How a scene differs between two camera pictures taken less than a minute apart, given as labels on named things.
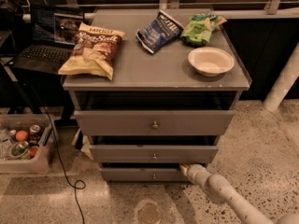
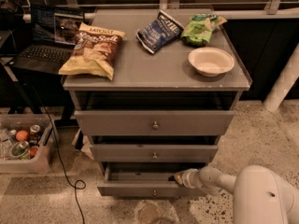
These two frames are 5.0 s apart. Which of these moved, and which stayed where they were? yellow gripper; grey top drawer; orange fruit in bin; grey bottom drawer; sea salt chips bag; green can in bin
Moved: yellow gripper; grey bottom drawer
Stayed: grey top drawer; sea salt chips bag; orange fruit in bin; green can in bin
